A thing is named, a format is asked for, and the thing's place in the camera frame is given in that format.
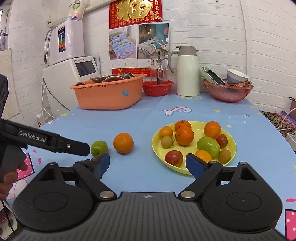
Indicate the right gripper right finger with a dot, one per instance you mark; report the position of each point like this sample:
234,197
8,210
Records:
204,174

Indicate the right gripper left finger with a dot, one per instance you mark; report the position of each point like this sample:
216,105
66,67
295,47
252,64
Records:
89,174

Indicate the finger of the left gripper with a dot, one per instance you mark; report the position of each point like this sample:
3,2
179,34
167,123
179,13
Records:
73,147

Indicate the yellow-orange citrus front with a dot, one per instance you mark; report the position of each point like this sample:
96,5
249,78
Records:
203,155

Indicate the small green fruit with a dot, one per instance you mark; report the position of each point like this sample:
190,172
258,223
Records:
98,148

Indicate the brown longan front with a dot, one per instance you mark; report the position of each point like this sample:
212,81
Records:
224,156

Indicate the brown longan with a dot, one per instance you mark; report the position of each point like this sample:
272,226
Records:
224,156
167,141

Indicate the large green mango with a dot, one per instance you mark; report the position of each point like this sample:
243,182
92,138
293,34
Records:
210,145

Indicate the tangerine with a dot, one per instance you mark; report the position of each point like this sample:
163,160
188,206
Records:
184,135
182,123

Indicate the small yellow-orange citrus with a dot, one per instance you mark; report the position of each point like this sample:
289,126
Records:
166,131

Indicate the large orange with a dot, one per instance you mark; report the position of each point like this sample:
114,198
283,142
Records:
212,129

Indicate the person left hand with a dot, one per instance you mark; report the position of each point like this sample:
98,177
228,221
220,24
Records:
9,179

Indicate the yellow plastic plate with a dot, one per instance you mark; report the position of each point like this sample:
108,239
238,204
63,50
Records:
198,129

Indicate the blue cartoon tablecloth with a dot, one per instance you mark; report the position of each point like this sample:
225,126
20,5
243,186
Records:
252,198

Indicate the white countertop appliance with screen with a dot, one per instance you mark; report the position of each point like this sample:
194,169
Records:
59,77

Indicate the orange plastic basket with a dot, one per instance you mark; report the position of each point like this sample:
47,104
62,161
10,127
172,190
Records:
115,95

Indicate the pink glass bowl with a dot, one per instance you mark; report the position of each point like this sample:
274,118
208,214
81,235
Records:
228,93

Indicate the white power strip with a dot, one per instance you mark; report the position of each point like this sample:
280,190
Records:
291,139

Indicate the tilted dish in bowl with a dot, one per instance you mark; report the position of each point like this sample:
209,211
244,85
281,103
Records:
211,77

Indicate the white blue ceramic bowl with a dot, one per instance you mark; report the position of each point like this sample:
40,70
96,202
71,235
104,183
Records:
234,76

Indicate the small red plastic basket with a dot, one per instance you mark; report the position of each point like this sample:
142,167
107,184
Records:
151,88

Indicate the cardboard box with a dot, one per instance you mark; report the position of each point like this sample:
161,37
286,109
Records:
293,107

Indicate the white water purifier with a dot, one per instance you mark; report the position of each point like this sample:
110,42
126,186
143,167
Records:
66,42

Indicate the glass pitcher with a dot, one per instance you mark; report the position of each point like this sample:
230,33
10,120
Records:
158,72

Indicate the white thermos jug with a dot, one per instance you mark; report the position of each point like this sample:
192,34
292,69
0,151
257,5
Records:
188,70

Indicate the wall calendar poster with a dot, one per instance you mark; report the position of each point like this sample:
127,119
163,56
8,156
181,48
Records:
137,35

